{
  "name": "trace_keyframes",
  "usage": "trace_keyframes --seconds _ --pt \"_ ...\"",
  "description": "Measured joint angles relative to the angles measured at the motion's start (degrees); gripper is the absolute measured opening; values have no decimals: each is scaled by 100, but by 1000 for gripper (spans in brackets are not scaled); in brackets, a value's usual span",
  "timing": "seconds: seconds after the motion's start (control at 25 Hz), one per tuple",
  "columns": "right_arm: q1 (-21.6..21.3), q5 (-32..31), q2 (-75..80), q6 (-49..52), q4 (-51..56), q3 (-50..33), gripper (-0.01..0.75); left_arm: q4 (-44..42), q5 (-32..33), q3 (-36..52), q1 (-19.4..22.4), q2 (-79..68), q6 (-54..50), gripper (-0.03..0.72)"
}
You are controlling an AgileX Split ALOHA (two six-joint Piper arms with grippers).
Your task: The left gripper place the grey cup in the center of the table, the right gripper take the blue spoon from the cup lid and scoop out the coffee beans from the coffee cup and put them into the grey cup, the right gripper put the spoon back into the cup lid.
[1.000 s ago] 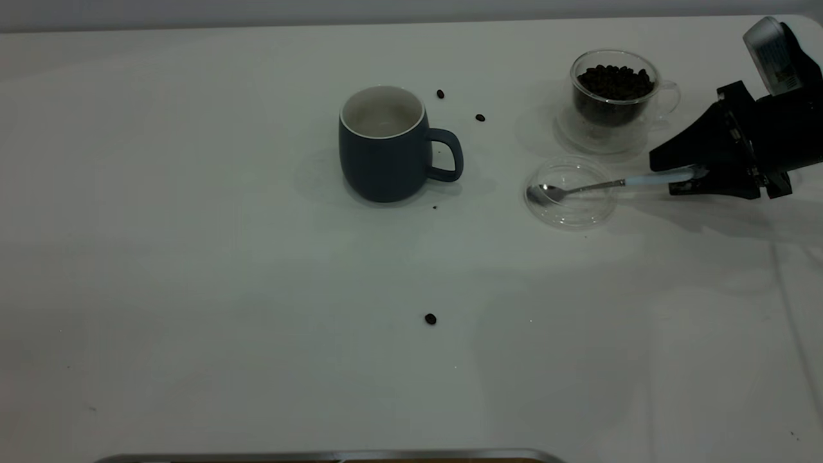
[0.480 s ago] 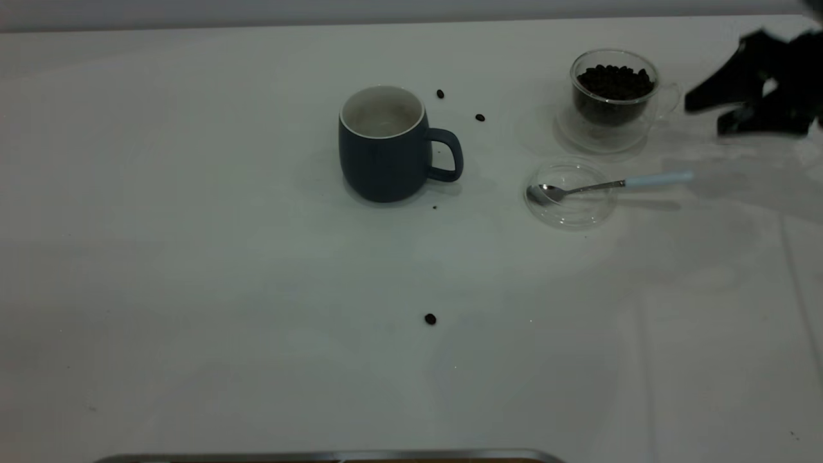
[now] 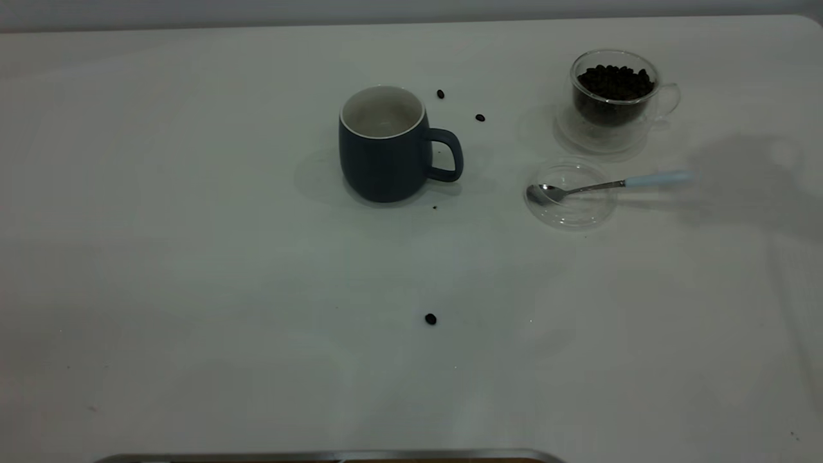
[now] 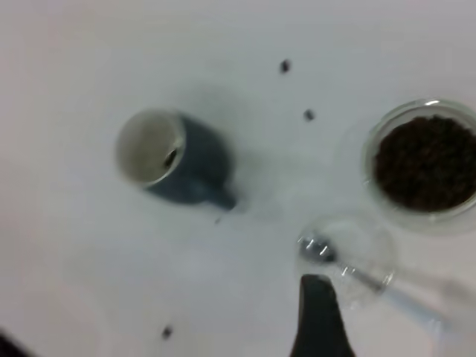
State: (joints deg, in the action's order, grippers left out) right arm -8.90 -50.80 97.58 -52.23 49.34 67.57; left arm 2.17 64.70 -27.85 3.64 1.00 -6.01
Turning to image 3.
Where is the dark blue-grey ceramic mug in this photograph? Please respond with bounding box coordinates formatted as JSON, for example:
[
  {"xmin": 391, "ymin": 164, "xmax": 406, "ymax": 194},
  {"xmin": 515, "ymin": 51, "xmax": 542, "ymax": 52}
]
[{"xmin": 338, "ymin": 86, "xmax": 465, "ymax": 204}]

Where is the clear double-wall glass cup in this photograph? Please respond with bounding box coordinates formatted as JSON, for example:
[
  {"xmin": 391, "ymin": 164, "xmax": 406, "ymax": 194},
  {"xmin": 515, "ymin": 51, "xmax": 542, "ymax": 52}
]
[{"xmin": 557, "ymin": 49, "xmax": 682, "ymax": 155}]

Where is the metal spoon light blue handle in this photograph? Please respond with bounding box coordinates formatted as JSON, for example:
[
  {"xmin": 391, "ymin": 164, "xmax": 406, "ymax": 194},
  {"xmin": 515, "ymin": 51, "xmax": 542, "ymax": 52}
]
[{"xmin": 526, "ymin": 169, "xmax": 696, "ymax": 207}]

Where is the clear round glass lid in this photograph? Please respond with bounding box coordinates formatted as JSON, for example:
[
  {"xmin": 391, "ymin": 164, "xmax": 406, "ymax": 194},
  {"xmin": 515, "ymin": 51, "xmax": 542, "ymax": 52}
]
[{"xmin": 523, "ymin": 159, "xmax": 620, "ymax": 232}]

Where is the pile of coffee beans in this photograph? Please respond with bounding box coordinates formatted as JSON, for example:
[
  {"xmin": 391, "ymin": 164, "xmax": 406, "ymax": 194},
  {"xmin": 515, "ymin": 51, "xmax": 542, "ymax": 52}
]
[{"xmin": 575, "ymin": 63, "xmax": 656, "ymax": 127}]

